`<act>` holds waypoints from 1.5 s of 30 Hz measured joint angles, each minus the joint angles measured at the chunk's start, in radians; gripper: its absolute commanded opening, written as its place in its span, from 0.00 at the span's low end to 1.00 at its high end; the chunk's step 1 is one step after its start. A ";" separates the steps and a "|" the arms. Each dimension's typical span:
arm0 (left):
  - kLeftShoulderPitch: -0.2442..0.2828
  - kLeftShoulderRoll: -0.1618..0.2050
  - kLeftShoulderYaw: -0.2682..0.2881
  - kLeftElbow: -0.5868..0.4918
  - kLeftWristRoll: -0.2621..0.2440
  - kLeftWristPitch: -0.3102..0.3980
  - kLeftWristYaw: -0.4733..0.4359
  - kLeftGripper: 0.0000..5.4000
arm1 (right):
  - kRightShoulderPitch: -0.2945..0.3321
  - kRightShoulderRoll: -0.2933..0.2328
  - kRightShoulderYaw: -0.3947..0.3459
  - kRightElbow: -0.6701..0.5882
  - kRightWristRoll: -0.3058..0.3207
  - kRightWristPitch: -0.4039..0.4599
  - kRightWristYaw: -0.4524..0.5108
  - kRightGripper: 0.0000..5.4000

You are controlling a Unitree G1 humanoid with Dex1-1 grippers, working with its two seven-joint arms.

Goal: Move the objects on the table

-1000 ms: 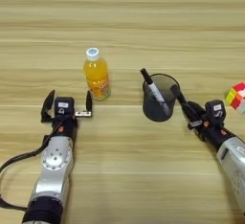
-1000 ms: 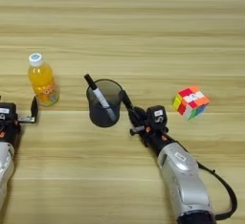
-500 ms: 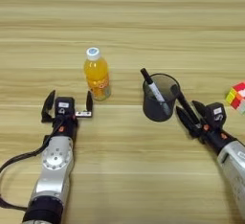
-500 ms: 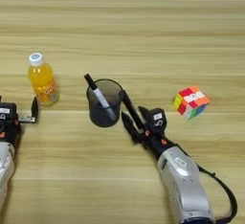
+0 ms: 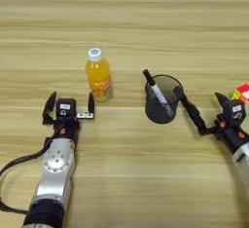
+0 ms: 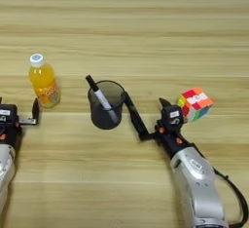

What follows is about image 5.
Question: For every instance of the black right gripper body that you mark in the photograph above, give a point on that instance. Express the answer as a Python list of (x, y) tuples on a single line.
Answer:
[(235, 136)]

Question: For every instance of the orange juice bottle white cap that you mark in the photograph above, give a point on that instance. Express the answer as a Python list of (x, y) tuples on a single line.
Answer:
[(99, 76)]

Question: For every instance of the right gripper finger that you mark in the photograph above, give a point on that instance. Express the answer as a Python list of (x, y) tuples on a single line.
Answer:
[(223, 103), (196, 116)]

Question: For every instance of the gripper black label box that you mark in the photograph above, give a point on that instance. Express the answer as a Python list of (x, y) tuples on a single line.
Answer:
[(66, 107), (236, 110)]

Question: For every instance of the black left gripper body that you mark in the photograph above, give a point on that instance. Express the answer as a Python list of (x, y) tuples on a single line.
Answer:
[(66, 129)]

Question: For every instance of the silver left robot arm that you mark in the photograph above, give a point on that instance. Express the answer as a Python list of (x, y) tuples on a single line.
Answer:
[(56, 170)]

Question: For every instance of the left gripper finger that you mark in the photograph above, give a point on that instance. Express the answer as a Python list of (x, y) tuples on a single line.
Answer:
[(91, 103), (48, 108)]

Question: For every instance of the black marker white barrel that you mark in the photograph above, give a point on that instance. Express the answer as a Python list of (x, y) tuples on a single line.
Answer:
[(157, 92)]

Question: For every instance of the black mesh pen cup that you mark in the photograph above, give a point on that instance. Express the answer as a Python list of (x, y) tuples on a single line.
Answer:
[(159, 113)]

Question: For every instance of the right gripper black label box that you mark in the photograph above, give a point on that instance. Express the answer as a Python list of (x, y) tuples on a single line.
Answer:
[(236, 110)]

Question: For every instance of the colourful puzzle cube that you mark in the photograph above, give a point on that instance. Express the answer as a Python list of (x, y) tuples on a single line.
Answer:
[(243, 92)]

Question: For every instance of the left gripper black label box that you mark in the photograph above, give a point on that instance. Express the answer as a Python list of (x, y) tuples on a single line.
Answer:
[(66, 107)]

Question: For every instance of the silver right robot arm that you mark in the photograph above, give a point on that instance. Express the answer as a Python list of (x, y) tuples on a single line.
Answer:
[(243, 163)]

